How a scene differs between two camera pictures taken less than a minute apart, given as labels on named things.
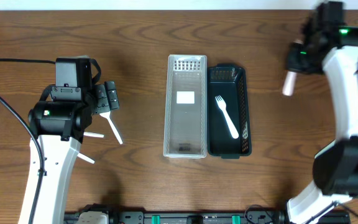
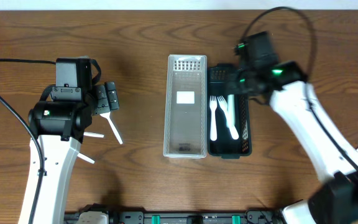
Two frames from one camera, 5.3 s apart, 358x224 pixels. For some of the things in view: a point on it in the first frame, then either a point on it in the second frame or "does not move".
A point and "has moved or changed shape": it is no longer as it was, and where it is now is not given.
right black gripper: [295, 61] to [239, 83]
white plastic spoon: [91, 134] does not move
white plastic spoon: [107, 115] does not move
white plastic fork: [289, 87] has moved or changed shape
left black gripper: [111, 95] does not move
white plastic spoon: [86, 158] does not move
